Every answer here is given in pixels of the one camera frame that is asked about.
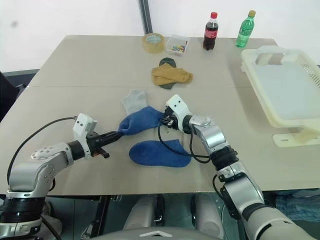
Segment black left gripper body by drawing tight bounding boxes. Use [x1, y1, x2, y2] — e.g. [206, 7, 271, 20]
[86, 132, 111, 159]

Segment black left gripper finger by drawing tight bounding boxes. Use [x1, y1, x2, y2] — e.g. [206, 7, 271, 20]
[99, 135, 124, 147]
[99, 130, 124, 141]

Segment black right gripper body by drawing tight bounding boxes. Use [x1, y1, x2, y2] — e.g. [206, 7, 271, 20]
[164, 106, 185, 132]

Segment blue sock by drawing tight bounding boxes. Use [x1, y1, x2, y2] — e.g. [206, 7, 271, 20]
[128, 139, 193, 168]
[116, 105, 166, 137]

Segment grey sock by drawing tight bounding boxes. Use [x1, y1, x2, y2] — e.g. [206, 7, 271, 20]
[120, 89, 149, 117]

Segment mustard yellow sock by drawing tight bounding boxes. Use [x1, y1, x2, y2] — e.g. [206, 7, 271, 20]
[151, 63, 195, 87]

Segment dark green sock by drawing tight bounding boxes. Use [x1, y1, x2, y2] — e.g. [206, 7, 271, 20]
[158, 56, 178, 91]

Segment cream plastic basket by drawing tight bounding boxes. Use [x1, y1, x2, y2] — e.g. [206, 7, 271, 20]
[240, 45, 320, 149]

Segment brown packing tape roll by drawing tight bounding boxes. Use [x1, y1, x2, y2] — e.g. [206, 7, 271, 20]
[141, 32, 166, 54]

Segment clear box with coloured clips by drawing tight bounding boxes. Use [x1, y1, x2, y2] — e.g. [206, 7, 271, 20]
[165, 34, 192, 57]

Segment grey robot left thigh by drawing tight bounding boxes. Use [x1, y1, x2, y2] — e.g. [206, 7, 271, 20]
[123, 194, 159, 231]

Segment grey robot thigh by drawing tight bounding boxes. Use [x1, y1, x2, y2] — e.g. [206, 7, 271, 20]
[123, 194, 159, 231]
[191, 193, 224, 232]

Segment cola bottle red cap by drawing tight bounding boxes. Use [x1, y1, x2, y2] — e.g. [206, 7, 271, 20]
[202, 11, 219, 52]

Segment dark chair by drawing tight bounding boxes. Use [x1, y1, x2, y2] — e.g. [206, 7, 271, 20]
[0, 69, 40, 124]

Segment grey robot right thigh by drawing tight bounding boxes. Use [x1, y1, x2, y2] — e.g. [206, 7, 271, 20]
[191, 193, 224, 232]

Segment grey robot torso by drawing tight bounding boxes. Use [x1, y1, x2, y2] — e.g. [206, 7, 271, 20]
[87, 225, 251, 240]

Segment green plastic bottle yellow cap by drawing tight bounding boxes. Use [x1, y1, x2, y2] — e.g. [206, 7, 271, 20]
[235, 9, 257, 49]

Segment blue plaid cloth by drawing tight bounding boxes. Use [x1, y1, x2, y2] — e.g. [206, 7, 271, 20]
[273, 189, 320, 222]

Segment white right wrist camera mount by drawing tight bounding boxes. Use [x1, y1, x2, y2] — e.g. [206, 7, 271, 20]
[165, 94, 192, 126]

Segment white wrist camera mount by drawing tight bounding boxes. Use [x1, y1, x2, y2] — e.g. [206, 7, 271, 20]
[72, 113, 98, 161]
[165, 94, 192, 126]

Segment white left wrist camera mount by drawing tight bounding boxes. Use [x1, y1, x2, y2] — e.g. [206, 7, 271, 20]
[72, 113, 98, 161]

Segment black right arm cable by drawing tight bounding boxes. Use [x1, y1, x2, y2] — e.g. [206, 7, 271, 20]
[157, 120, 213, 165]

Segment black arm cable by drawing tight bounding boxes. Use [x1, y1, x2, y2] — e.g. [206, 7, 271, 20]
[157, 120, 213, 165]
[6, 115, 78, 186]

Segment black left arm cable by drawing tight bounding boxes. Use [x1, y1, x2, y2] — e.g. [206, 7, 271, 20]
[6, 115, 78, 186]

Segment black table frame leg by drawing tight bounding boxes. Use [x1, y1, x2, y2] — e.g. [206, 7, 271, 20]
[84, 195, 111, 240]

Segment black metal post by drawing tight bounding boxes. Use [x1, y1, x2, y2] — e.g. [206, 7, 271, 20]
[138, 0, 154, 36]

